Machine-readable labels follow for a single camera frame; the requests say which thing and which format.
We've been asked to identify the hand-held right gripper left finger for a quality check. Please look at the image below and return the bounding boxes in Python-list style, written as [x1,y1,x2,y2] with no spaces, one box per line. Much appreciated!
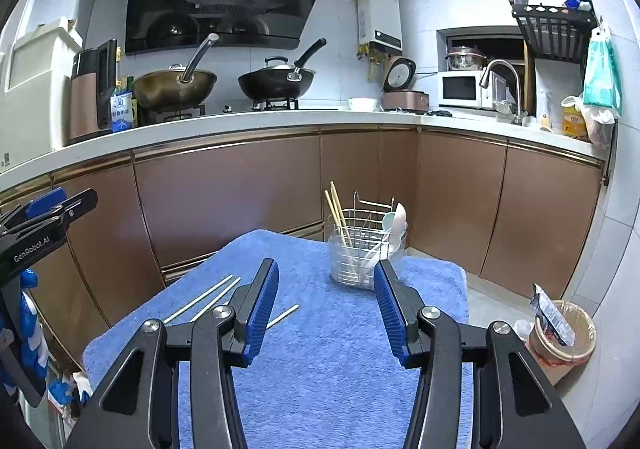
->
[64,258,281,449]

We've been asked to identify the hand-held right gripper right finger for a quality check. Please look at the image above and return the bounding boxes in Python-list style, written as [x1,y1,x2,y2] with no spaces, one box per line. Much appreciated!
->
[372,259,583,449]

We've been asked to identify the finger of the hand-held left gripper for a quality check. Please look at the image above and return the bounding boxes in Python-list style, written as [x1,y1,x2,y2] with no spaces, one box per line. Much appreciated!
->
[0,188,99,252]
[24,186,67,220]

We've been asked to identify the wire utensil holder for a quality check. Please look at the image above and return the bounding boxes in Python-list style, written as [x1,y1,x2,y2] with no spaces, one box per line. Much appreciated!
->
[327,190,409,291]

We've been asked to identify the row of pale chopsticks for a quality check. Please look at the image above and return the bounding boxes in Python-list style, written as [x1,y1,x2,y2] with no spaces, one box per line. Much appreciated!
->
[164,275,300,330]

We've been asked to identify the pale green spoon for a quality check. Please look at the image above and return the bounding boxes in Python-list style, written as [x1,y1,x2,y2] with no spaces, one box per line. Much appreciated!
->
[360,211,402,266]

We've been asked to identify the white spoon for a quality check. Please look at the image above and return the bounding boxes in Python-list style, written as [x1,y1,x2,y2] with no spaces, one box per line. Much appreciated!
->
[367,202,409,260]

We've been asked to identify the pale chopstick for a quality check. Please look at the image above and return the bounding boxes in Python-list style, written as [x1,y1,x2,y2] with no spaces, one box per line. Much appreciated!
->
[330,181,353,247]
[324,189,351,250]

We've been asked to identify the person's left hand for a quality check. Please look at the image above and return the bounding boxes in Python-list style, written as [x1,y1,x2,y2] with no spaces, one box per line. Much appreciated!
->
[19,269,82,411]

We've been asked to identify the blue towel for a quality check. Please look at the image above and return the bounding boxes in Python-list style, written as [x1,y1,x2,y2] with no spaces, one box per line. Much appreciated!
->
[82,229,470,449]

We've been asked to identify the blue salt bag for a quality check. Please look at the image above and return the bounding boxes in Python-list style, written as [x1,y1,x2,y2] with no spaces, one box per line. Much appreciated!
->
[110,88,137,133]

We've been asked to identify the large white box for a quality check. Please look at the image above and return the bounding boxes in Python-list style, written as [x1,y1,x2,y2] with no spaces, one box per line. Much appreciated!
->
[0,18,84,172]

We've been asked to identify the rose gold electric kettle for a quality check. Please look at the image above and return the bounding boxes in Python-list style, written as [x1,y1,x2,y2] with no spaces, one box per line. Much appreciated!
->
[66,39,119,146]

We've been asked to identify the brown lower cabinets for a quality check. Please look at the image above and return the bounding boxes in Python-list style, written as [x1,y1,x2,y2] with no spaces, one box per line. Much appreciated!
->
[0,124,608,430]

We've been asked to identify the brass wok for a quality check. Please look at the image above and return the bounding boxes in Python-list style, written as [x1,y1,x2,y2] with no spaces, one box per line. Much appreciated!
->
[131,33,219,111]

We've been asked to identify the dark snack bag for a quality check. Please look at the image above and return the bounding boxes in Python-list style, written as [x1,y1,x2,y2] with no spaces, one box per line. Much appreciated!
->
[532,283,577,347]

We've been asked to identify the small trash bin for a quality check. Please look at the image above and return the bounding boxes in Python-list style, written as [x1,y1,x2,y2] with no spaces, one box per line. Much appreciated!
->
[527,300,597,386]

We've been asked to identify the white countertop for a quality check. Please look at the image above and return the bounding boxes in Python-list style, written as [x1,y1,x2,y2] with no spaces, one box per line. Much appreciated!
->
[0,108,608,190]

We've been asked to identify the black gas stove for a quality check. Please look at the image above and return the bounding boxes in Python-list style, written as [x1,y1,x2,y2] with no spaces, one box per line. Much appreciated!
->
[135,98,342,126]

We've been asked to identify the rice cooker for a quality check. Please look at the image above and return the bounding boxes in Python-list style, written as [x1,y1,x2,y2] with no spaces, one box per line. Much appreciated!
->
[382,56,431,112]

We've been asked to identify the black wok with lid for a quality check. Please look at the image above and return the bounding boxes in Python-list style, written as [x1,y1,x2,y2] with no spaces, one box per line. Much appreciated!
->
[237,38,327,101]

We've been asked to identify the white microwave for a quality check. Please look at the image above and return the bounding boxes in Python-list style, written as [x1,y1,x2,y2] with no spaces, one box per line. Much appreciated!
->
[438,70,502,110]

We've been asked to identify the yellow gas pipes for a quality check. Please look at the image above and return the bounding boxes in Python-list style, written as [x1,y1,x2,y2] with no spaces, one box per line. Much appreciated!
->
[357,43,389,83]

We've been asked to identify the yellow bottle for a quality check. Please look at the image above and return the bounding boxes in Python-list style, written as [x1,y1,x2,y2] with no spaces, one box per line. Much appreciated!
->
[562,104,587,138]

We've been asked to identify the steel pot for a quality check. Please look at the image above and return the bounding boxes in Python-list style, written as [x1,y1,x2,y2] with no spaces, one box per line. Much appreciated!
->
[445,46,489,72]

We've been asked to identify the steel faucet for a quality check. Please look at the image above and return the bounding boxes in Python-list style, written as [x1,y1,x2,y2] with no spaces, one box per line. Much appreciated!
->
[478,59,527,126]

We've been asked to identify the white plastic bag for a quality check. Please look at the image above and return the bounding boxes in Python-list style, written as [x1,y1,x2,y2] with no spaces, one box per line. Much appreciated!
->
[560,95,617,150]

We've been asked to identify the white water heater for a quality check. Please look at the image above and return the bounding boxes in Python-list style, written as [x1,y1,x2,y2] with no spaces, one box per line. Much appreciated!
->
[356,0,404,53]

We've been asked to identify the hanging teal bags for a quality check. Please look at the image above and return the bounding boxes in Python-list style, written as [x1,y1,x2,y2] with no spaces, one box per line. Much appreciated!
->
[582,24,624,106]

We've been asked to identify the black wall rack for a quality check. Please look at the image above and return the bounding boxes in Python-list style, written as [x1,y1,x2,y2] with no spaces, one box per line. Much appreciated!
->
[489,0,599,66]

